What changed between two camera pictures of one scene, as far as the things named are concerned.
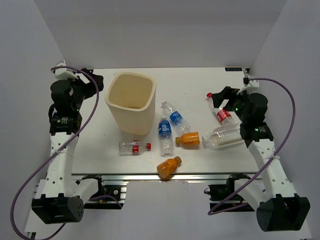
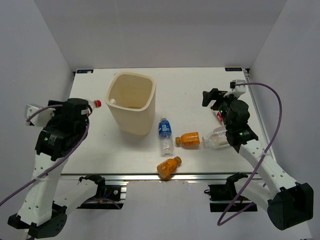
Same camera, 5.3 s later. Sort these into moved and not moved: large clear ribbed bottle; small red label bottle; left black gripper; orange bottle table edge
Moved: small red label bottle; left black gripper
Not moved: large clear ribbed bottle; orange bottle table edge
